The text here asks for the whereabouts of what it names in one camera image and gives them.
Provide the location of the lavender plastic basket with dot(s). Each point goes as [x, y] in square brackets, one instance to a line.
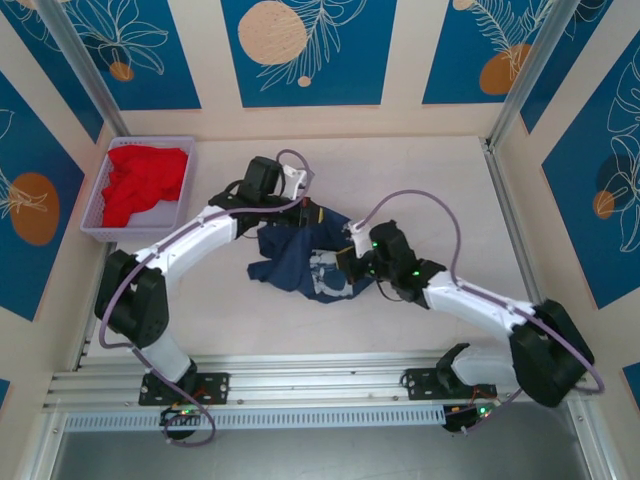
[92, 220]

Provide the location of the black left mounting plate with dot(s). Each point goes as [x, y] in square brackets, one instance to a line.
[217, 387]

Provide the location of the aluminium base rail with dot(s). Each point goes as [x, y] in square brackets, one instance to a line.
[320, 385]

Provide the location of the aluminium side rail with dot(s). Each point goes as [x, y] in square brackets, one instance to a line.
[80, 355]
[499, 175]

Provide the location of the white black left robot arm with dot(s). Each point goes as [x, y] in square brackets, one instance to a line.
[200, 240]

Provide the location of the red cloth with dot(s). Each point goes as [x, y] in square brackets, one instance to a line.
[140, 180]

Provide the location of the black mounting plate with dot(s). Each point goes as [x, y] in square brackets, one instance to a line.
[420, 385]
[217, 387]

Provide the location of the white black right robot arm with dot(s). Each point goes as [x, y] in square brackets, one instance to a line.
[470, 300]

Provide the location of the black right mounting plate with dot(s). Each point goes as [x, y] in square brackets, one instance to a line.
[420, 385]

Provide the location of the aluminium frame bar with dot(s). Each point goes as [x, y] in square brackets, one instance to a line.
[30, 465]
[595, 450]

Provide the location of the navy blue t-shirt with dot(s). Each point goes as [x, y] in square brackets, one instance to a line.
[285, 260]

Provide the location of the aluminium corner post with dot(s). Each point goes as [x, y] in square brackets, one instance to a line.
[82, 65]
[532, 70]

